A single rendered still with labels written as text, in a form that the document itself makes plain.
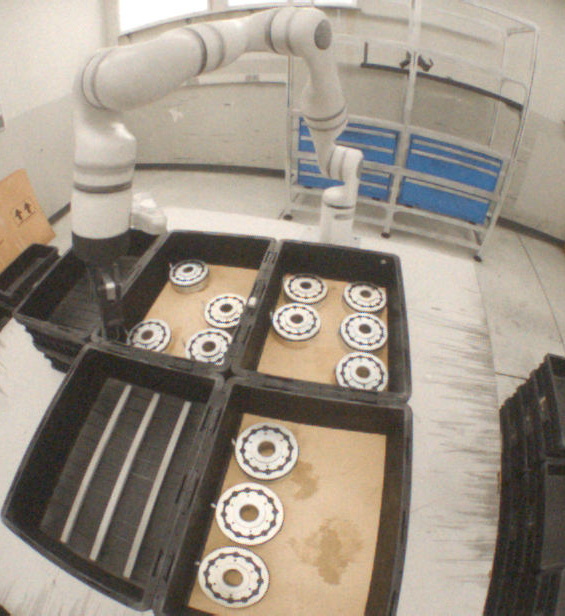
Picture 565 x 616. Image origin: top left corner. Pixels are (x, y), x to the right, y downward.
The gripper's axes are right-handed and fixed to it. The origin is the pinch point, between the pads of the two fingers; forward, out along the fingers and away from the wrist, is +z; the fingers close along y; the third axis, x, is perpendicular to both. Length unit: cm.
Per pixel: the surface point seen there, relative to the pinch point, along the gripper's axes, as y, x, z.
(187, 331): -10.8, 20.3, 19.0
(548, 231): 12, 394, -31
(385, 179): -96, 203, -1
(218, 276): -23.7, 34.3, 15.0
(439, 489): 49, 48, 21
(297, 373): 11.7, 33.0, 13.6
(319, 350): 9.7, 39.8, 11.5
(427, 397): 31, 62, 17
